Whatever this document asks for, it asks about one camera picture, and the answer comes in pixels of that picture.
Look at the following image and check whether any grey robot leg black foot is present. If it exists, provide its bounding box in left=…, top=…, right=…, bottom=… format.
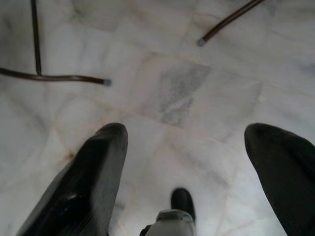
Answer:
left=139, top=188, right=197, bottom=236

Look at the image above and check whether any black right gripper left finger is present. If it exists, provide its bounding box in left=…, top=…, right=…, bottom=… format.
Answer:
left=14, top=122, right=129, bottom=236

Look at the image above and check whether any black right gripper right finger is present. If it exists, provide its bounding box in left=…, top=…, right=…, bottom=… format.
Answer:
left=244, top=122, right=315, bottom=236

